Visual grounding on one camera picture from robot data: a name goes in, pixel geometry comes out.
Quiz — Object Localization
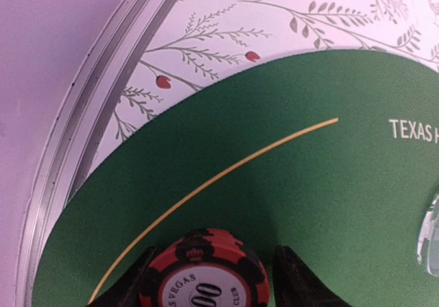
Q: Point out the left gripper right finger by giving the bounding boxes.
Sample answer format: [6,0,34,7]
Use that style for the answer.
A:
[272,245,350,307]

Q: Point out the red black chip stack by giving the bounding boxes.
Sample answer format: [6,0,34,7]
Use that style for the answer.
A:
[139,228,270,306]

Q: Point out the floral tablecloth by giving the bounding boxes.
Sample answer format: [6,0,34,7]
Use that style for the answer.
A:
[70,0,439,201]

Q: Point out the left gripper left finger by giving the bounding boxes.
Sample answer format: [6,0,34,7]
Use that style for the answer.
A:
[87,247,158,307]

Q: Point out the green poker mat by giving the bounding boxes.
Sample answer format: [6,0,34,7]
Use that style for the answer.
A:
[32,51,438,306]

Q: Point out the clear dealer button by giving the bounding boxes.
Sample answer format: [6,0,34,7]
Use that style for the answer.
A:
[416,194,438,278]

